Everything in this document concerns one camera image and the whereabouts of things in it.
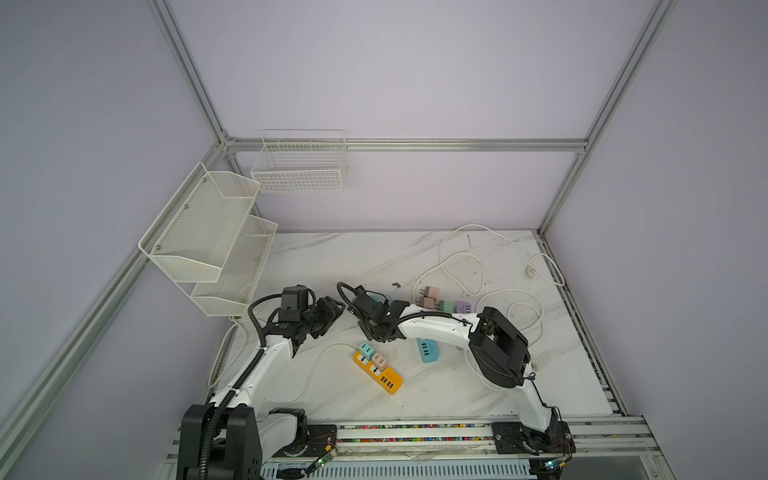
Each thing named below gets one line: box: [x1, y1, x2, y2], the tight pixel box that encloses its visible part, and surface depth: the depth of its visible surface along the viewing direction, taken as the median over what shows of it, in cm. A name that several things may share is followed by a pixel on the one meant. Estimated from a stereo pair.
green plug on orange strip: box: [359, 342, 375, 361], surface depth 84 cm
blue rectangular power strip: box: [416, 338, 440, 363], surface depth 88 cm
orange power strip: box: [353, 350, 404, 395], surface depth 84 cm
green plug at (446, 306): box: [438, 300, 454, 313], surface depth 98 cm
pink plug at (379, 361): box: [372, 352, 388, 371], surface depth 82 cm
